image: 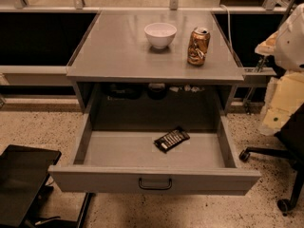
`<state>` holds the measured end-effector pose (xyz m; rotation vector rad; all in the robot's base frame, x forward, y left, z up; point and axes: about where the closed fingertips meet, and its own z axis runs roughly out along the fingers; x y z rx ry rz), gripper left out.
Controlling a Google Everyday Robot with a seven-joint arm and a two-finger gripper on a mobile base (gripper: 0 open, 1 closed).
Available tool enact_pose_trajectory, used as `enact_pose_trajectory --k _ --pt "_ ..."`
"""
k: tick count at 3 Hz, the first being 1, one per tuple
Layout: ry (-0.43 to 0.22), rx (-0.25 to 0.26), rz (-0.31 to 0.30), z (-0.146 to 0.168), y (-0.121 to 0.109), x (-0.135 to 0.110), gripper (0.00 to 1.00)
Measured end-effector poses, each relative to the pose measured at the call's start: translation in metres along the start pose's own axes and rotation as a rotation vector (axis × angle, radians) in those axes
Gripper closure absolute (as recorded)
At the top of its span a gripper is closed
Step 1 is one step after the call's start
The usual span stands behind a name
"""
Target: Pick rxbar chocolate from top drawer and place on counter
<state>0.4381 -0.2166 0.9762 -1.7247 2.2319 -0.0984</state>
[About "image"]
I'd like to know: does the metal diagonal rod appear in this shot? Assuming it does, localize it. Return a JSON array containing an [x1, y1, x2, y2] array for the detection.
[[243, 0, 304, 105]]

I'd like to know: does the black drawer handle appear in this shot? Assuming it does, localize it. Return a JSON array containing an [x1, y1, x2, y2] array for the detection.
[[138, 178, 172, 191]]

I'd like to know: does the white cable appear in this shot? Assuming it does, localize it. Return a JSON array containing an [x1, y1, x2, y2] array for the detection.
[[219, 4, 236, 59]]

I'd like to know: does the grey cabinet counter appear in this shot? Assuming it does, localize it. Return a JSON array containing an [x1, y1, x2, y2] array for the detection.
[[66, 9, 246, 114]]

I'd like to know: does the black office chair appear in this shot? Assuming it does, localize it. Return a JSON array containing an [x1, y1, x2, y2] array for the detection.
[[238, 104, 304, 213]]

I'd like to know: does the grey open top drawer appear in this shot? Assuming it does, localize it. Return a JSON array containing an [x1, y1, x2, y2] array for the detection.
[[47, 83, 262, 197]]

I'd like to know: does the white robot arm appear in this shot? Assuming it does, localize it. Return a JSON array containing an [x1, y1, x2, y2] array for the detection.
[[255, 4, 304, 135]]

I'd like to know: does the crushed gold soda can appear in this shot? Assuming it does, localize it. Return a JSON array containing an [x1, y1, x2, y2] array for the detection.
[[187, 27, 211, 67]]

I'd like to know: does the white ceramic bowl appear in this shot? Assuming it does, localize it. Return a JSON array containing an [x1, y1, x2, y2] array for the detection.
[[144, 23, 177, 48]]

